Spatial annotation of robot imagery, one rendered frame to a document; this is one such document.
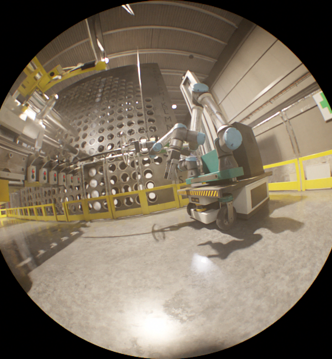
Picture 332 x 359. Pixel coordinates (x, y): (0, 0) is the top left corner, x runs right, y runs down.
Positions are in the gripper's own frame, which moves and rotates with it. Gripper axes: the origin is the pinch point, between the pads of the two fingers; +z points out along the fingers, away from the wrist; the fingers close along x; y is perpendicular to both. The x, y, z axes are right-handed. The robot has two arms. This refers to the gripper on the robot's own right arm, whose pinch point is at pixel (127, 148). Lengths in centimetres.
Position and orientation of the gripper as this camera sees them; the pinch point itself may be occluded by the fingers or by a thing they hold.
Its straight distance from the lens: 120.8
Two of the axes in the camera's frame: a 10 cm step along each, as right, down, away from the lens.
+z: -9.7, 1.7, -1.5
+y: 2.1, 5.0, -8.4
